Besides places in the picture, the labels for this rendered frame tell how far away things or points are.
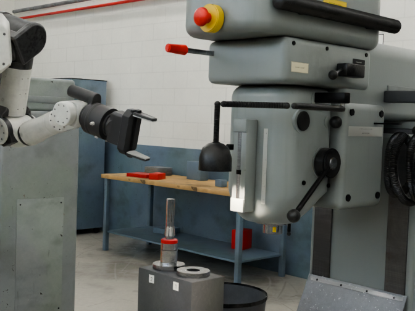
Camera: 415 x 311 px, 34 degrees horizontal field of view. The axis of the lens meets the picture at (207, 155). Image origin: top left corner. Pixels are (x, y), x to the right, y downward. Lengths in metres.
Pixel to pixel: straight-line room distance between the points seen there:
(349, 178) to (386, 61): 0.33
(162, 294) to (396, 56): 0.88
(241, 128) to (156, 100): 6.96
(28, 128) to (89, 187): 7.00
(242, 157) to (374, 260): 0.58
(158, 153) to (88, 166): 1.04
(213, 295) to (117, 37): 7.51
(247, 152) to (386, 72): 0.47
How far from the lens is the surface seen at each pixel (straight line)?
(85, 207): 9.00
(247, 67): 1.54
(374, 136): 1.76
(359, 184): 1.72
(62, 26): 10.31
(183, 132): 8.09
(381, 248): 1.93
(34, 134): 2.01
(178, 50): 1.54
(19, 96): 2.06
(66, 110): 1.87
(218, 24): 1.46
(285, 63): 1.48
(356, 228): 1.97
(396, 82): 1.86
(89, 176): 8.98
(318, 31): 1.56
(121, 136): 1.79
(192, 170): 7.50
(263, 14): 1.43
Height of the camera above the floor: 1.55
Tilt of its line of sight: 3 degrees down
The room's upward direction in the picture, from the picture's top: 2 degrees clockwise
